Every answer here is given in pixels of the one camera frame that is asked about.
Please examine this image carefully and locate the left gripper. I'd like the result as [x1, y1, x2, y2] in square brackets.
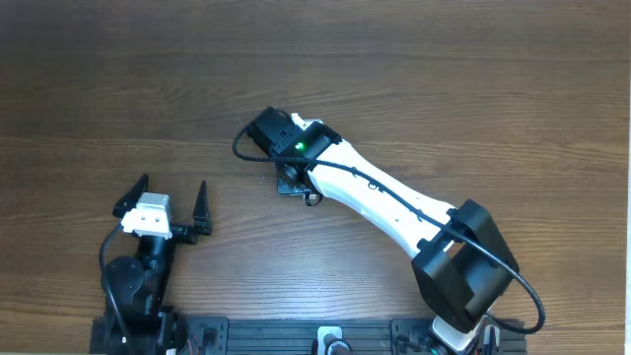
[111, 173, 214, 246]

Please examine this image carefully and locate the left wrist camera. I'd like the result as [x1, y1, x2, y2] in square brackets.
[120, 191, 175, 241]

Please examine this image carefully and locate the mounting rail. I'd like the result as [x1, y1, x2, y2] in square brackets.
[91, 315, 529, 355]

